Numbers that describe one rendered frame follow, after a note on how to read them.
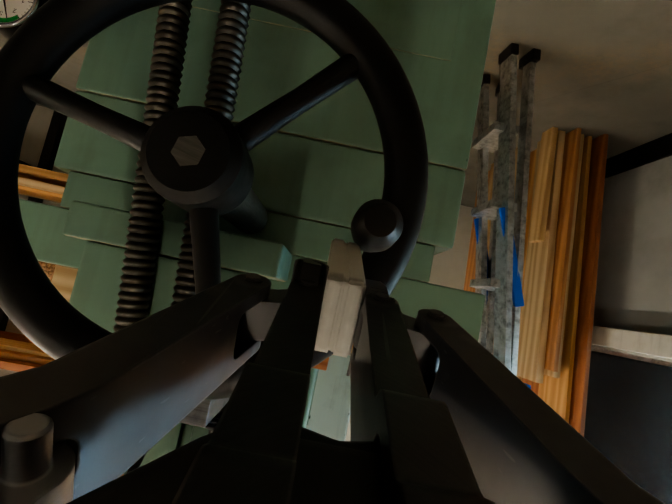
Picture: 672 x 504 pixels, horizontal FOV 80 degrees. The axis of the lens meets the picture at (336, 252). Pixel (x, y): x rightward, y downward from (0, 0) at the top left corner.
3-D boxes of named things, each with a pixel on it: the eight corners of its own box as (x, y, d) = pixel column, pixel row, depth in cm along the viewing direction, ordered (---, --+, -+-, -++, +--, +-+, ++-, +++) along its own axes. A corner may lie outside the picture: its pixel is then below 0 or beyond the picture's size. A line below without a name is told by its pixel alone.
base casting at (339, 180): (471, 171, 44) (457, 252, 43) (388, 240, 101) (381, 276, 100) (69, 87, 44) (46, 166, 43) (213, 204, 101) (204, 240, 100)
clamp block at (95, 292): (257, 275, 33) (232, 386, 32) (276, 280, 46) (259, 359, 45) (79, 238, 33) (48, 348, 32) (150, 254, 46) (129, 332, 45)
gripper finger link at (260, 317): (311, 355, 13) (222, 337, 13) (320, 301, 18) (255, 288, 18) (320, 313, 13) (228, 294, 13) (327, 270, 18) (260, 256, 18)
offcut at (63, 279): (93, 271, 43) (83, 307, 43) (113, 274, 46) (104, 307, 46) (55, 263, 43) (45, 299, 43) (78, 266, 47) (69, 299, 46)
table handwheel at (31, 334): (-176, 273, 22) (85, -151, 25) (62, 283, 42) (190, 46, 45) (308, 504, 21) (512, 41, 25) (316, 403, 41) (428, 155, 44)
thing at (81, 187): (435, 246, 43) (429, 282, 43) (399, 262, 64) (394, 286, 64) (68, 170, 43) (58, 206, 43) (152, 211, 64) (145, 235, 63)
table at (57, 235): (536, 295, 34) (525, 368, 33) (435, 295, 64) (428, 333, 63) (-187, 146, 33) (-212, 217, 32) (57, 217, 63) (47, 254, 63)
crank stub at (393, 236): (344, 233, 19) (367, 185, 19) (339, 248, 24) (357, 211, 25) (394, 256, 18) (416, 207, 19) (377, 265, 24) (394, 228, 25)
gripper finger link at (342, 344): (346, 280, 14) (367, 284, 14) (346, 240, 21) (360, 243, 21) (330, 355, 15) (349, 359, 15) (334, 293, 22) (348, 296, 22)
